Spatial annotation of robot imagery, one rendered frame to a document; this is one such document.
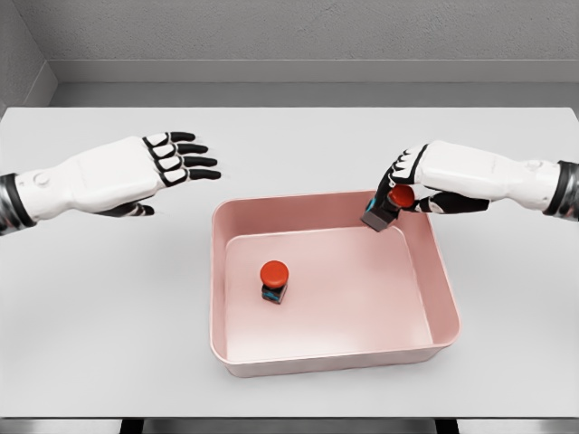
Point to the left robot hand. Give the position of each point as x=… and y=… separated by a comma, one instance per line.
x=120, y=172

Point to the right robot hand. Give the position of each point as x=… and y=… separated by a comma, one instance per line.
x=452, y=169

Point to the red-button industrial switch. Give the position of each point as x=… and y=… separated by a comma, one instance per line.
x=384, y=210
x=274, y=281

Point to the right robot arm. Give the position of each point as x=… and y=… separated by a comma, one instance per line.
x=534, y=185

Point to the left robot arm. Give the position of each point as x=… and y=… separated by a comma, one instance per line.
x=43, y=190

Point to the pink plastic basket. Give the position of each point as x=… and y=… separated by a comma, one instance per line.
x=325, y=289

